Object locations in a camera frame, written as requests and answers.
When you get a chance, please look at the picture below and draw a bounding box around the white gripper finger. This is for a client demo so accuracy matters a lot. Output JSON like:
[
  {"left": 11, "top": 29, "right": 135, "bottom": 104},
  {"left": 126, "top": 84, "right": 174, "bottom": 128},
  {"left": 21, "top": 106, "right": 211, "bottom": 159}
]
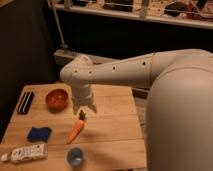
[
  {"left": 88, "top": 103, "right": 97, "bottom": 114},
  {"left": 73, "top": 105, "right": 80, "bottom": 115}
]

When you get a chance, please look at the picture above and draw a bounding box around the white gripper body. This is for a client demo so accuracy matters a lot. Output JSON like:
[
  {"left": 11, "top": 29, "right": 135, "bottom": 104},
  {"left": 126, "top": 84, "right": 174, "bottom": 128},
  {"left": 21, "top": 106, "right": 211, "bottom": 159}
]
[{"left": 71, "top": 84, "right": 94, "bottom": 107}]

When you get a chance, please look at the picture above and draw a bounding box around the orange toy carrot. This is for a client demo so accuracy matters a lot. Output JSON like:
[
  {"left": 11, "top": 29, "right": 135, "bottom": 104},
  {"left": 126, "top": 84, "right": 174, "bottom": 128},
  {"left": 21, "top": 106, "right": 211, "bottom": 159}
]
[{"left": 67, "top": 110, "right": 86, "bottom": 144}]

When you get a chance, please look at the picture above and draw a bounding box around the wooden shelf with clutter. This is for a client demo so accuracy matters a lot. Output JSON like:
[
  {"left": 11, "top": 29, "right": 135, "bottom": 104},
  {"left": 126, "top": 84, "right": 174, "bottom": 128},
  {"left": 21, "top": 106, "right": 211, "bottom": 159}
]
[{"left": 47, "top": 0, "right": 213, "bottom": 30}]

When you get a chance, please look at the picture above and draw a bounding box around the blue sponge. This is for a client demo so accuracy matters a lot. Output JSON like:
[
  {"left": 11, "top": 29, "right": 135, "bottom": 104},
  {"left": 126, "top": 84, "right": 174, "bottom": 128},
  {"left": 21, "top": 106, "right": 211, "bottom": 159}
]
[{"left": 27, "top": 127, "right": 52, "bottom": 142}]

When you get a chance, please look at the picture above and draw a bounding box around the white plastic bottle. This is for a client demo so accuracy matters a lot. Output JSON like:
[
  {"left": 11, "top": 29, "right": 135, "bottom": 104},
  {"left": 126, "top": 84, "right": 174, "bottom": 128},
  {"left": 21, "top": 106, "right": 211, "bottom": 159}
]
[{"left": 0, "top": 143, "right": 47, "bottom": 163}]

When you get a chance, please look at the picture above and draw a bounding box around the metal pole stand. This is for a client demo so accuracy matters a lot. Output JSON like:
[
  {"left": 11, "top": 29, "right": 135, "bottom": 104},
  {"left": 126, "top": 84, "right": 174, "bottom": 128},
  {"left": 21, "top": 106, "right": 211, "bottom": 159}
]
[{"left": 49, "top": 0, "right": 77, "bottom": 56}]

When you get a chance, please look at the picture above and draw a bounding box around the orange ceramic bowl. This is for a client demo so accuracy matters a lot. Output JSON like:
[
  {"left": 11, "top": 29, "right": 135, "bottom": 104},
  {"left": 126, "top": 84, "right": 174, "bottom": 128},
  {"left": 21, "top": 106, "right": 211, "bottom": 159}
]
[{"left": 45, "top": 89, "right": 68, "bottom": 110}]

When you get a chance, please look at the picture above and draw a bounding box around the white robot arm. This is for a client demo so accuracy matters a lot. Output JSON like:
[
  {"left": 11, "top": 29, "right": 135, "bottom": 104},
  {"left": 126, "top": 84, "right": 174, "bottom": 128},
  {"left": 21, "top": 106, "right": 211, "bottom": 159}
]
[{"left": 60, "top": 49, "right": 213, "bottom": 171}]

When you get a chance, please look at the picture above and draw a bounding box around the blue cup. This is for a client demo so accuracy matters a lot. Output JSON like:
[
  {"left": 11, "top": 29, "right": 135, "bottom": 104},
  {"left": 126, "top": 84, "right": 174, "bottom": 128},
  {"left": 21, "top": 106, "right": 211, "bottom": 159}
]
[{"left": 66, "top": 148, "right": 84, "bottom": 167}]

